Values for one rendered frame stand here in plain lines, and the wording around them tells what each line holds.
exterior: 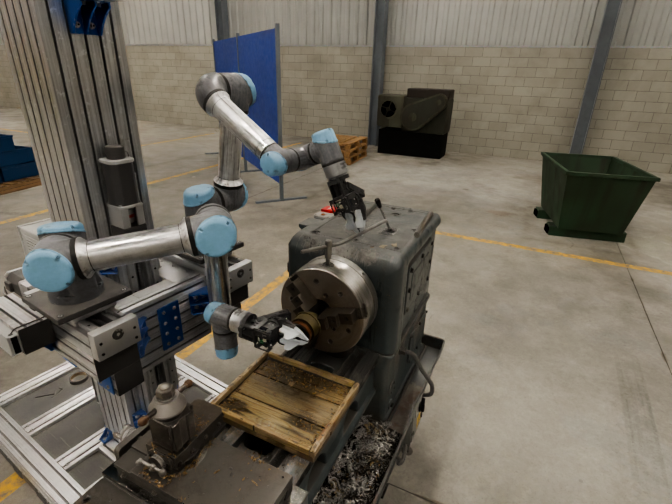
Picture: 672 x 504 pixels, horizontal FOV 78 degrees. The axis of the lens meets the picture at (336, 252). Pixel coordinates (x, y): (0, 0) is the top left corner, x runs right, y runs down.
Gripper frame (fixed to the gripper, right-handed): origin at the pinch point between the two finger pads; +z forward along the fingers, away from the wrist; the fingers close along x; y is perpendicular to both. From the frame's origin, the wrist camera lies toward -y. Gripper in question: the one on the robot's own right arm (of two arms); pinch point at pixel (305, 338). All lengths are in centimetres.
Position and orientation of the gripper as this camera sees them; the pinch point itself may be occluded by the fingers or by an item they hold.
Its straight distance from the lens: 126.5
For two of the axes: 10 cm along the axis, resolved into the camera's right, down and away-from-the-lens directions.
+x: 0.3, -9.2, -4.0
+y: -4.5, 3.5, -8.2
